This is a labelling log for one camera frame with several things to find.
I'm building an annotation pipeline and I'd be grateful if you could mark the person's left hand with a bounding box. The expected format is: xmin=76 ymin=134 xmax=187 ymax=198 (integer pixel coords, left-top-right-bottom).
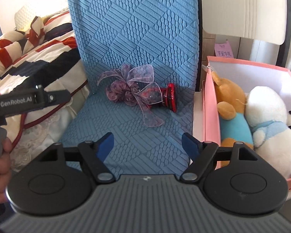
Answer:
xmin=0 ymin=138 xmax=13 ymax=204

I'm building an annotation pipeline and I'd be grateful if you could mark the red glitter hair clip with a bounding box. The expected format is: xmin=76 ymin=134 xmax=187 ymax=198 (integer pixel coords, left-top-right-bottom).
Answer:
xmin=160 ymin=83 xmax=177 ymax=113

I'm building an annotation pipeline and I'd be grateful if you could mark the blue textured chair cover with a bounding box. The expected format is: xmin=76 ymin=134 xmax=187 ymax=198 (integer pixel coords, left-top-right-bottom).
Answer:
xmin=58 ymin=0 xmax=204 ymax=177

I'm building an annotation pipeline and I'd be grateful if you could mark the brown bear plush toy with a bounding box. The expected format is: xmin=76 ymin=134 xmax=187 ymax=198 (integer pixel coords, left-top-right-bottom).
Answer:
xmin=211 ymin=71 xmax=255 ymax=170

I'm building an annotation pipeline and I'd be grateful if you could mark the white blue duck plush toy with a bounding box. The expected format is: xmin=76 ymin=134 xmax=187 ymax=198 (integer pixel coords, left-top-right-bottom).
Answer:
xmin=245 ymin=86 xmax=291 ymax=175

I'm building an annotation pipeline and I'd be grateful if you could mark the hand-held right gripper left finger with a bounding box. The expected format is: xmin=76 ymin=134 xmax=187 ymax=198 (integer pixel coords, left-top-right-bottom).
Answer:
xmin=37 ymin=132 xmax=115 ymax=183

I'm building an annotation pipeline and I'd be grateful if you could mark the pink cardboard box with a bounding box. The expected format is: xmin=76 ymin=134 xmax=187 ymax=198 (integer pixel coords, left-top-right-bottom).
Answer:
xmin=201 ymin=56 xmax=291 ymax=191

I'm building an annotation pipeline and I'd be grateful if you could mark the purple ribbon bow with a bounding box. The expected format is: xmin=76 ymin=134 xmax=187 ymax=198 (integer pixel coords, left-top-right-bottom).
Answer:
xmin=97 ymin=64 xmax=165 ymax=127

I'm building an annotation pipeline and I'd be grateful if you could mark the red cord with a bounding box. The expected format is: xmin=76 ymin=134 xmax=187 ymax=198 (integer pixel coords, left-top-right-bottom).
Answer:
xmin=11 ymin=78 xmax=88 ymax=151

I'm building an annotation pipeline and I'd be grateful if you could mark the white chair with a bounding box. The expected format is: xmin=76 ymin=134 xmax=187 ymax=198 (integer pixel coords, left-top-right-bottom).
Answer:
xmin=193 ymin=0 xmax=291 ymax=201

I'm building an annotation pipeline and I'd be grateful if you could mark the white textured pillow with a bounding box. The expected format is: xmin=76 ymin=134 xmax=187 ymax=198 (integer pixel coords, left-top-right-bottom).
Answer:
xmin=13 ymin=3 xmax=71 ymax=31

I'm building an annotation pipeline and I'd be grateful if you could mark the cream lace cloth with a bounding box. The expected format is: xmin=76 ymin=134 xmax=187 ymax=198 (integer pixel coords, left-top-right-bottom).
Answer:
xmin=5 ymin=73 xmax=90 ymax=173

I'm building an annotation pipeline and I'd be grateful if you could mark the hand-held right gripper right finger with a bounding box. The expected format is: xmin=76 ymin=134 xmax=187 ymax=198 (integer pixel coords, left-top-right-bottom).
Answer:
xmin=179 ymin=133 xmax=259 ymax=182

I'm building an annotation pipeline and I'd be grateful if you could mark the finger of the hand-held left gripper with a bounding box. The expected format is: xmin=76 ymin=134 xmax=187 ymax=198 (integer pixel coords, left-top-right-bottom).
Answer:
xmin=44 ymin=89 xmax=72 ymax=105

